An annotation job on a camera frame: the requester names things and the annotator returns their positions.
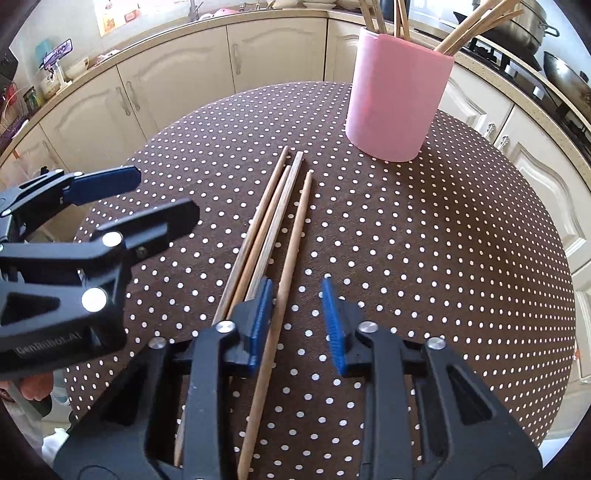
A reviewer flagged pink cup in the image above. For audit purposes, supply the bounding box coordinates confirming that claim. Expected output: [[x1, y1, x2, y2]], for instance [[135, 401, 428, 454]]
[[345, 27, 455, 162]]

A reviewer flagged black gas stove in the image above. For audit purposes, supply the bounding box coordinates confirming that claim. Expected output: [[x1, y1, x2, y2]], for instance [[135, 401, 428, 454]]
[[416, 23, 591, 153]]

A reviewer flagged bunch of wooden chopsticks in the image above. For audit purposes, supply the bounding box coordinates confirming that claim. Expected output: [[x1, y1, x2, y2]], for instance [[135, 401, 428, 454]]
[[358, 0, 525, 56]]

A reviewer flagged dark frying pan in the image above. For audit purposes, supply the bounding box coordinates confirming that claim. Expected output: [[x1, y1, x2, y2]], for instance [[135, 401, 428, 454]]
[[542, 51, 591, 103]]

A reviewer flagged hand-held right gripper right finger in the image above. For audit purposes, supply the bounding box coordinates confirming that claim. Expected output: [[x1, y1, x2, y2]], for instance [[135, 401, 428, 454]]
[[321, 276, 543, 480]]

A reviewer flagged speckled beige countertop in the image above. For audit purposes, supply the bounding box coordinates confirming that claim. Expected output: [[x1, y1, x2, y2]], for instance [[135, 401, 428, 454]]
[[0, 7, 591, 162]]

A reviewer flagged steel cooking pot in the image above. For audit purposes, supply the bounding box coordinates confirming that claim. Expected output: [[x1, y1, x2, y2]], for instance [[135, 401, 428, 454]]
[[496, 0, 560, 57]]

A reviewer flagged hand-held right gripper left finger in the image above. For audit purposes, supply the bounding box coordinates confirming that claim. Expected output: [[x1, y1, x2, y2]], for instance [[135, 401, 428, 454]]
[[53, 277, 274, 480]]

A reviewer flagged row of cream cabinet doors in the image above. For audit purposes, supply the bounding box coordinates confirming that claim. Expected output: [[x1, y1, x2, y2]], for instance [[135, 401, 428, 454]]
[[0, 17, 591, 393]]

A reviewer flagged brown polka dot tablecloth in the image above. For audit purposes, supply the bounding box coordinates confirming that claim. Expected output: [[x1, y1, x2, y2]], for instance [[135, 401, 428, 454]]
[[62, 82, 578, 480]]

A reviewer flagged light bamboo chopstick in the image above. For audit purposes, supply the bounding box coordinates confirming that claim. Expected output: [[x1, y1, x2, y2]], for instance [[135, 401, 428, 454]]
[[173, 165, 293, 468], [211, 146, 291, 326], [235, 170, 315, 480], [245, 151, 305, 303]]

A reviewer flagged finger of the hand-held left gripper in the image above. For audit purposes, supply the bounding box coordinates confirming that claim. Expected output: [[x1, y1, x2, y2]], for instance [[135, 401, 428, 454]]
[[0, 199, 200, 326], [0, 165, 142, 245]]

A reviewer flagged phone on stand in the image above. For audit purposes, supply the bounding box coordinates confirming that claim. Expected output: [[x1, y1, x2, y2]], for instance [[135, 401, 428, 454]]
[[41, 41, 75, 70]]

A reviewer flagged person's left hand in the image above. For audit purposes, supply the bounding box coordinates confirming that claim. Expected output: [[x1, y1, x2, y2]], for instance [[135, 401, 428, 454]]
[[0, 371, 54, 407]]

